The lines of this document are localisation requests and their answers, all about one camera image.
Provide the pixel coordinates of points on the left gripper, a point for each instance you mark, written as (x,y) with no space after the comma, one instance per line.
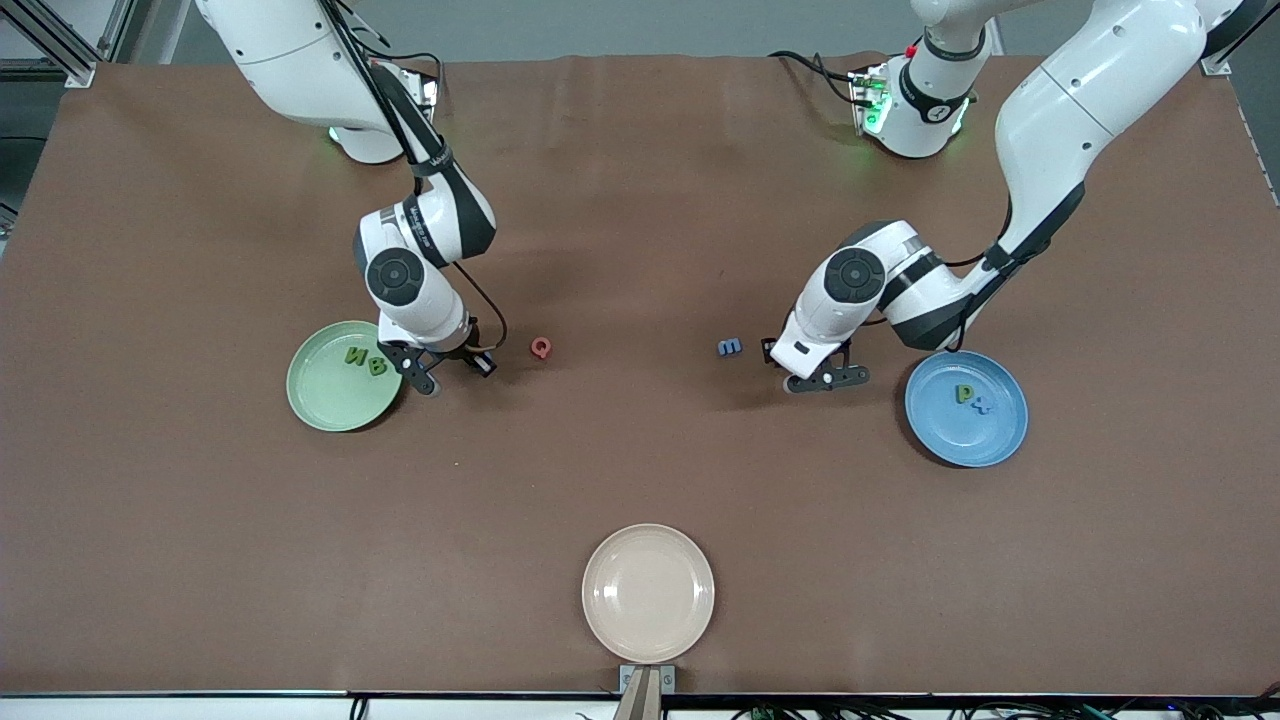
(771,352)

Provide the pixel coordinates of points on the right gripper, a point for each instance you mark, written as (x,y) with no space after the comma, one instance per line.
(464,351)

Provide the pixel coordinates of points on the blue letter m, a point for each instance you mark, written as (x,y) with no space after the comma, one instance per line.
(729,347)

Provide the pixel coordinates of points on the red letter Q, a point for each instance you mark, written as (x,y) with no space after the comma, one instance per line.
(541,347)

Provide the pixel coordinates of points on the green letter B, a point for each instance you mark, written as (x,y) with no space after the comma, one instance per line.
(377,365)

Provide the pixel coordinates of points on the green letter N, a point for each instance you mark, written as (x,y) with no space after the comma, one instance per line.
(357,354)

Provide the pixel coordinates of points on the green letter p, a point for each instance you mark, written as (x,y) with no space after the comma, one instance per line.
(965,394)

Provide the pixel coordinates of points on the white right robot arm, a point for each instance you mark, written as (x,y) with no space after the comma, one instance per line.
(300,60)

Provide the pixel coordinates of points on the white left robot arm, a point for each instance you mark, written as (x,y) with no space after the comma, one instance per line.
(1090,90)

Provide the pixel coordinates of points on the brown table mat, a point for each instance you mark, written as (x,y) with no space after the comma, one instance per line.
(640,250)

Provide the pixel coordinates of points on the green plastic plate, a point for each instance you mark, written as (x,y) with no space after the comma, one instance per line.
(320,400)

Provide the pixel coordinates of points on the blue plastic plate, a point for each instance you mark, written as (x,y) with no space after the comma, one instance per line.
(960,440)

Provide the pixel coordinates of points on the cream plastic plate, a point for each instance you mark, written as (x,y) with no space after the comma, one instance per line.
(648,593)

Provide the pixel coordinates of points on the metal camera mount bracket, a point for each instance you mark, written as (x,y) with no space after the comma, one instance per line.
(645,695)

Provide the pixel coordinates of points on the aluminium frame profile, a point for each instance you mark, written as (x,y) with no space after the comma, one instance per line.
(1215,64)
(78,74)

